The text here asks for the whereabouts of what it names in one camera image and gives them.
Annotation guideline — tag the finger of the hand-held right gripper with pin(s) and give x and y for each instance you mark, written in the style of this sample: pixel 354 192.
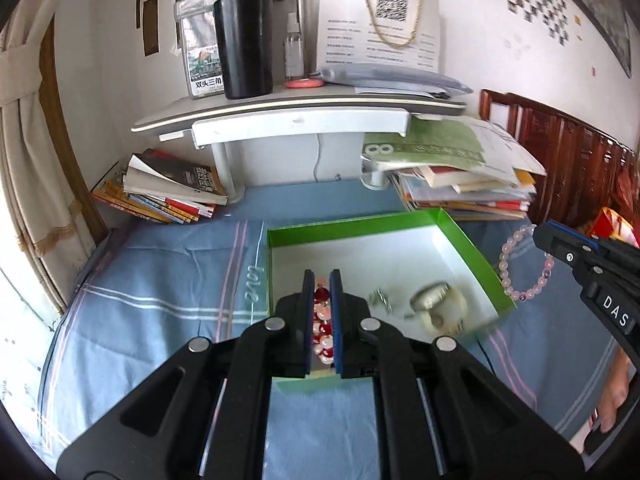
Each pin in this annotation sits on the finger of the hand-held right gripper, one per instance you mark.
pixel 560 250
pixel 575 240

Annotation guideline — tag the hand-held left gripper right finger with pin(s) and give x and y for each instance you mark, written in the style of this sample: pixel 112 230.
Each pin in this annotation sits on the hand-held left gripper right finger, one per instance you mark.
pixel 336 320

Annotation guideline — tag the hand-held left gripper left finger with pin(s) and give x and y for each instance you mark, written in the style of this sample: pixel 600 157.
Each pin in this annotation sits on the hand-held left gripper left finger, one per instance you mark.
pixel 306 310

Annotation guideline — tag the green cardboard box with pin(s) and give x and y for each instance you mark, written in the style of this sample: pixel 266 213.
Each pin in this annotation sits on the green cardboard box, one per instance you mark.
pixel 360 250

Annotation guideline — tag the person's right hand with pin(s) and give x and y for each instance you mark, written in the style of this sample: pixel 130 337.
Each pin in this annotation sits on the person's right hand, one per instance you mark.
pixel 615 395

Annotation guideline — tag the red and yellow box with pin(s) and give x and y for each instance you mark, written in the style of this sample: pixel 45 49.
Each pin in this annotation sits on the red and yellow box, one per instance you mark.
pixel 617 225

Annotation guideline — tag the small silver charm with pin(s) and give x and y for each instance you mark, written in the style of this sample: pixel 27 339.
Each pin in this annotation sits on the small silver charm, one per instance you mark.
pixel 380 297

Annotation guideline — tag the brown wooden headboard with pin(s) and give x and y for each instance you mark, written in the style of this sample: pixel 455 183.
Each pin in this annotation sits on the brown wooden headboard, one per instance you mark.
pixel 575 160

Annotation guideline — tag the wide white bangle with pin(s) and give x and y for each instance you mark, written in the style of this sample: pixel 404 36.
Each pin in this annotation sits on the wide white bangle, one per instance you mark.
pixel 455 310

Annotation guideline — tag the book pile with green cover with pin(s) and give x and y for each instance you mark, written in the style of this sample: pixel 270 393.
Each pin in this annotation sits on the book pile with green cover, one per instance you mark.
pixel 450 160

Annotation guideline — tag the blue striped bedsheet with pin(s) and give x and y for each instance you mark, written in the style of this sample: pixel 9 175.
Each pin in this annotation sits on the blue striped bedsheet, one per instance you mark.
pixel 150 270

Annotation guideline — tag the book stack with orange spines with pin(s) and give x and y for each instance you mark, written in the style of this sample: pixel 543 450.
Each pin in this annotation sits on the book stack with orange spines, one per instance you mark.
pixel 160 190

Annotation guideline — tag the white raised desk shelf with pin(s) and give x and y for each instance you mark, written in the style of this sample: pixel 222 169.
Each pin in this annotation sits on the white raised desk shelf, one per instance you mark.
pixel 300 110

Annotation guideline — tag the pink round lid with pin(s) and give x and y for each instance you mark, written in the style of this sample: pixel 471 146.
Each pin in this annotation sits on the pink round lid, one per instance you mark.
pixel 305 83

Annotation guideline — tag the dark framed picture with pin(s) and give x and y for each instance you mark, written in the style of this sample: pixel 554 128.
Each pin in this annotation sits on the dark framed picture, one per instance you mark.
pixel 595 0

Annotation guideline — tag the pile of grey folders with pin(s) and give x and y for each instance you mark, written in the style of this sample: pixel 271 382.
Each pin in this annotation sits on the pile of grey folders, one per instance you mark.
pixel 390 77

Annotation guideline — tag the clear plastic bottle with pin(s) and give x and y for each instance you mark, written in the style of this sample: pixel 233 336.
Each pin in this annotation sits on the clear plastic bottle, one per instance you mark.
pixel 294 55

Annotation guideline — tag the clear plastic packet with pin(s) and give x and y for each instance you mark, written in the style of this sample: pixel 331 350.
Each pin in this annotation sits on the clear plastic packet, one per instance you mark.
pixel 200 60

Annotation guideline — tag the black tumbler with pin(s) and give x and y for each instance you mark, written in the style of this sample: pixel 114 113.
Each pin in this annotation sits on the black tumbler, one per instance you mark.
pixel 245 45

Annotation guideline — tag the white paper bag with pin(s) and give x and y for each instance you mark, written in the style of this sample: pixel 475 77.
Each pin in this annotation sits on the white paper bag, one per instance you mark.
pixel 345 5

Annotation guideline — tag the beige curtain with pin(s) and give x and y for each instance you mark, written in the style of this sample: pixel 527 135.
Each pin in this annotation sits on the beige curtain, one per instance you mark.
pixel 30 160

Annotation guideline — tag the brown wooden door frame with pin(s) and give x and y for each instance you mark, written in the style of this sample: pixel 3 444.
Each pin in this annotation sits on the brown wooden door frame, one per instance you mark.
pixel 65 135

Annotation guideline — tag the brown wall sticker strips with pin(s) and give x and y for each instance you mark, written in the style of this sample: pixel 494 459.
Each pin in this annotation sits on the brown wall sticker strips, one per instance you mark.
pixel 150 25

